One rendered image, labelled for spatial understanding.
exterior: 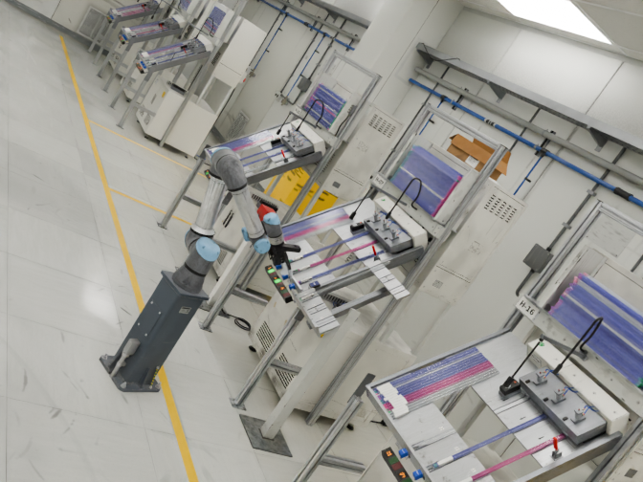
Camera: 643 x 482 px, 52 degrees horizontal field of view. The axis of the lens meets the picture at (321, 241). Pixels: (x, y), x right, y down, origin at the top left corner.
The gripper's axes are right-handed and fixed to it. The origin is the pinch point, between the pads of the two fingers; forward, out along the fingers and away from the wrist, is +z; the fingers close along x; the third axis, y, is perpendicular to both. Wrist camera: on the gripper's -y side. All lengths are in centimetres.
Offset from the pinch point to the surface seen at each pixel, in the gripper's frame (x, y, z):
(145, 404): 31, 87, 20
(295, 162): -135, -53, 9
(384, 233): -7, -59, 4
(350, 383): 10, -19, 83
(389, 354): 10, -45, 74
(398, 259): 10, -58, 11
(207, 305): -92, 39, 68
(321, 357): 36.7, 1.8, 29.7
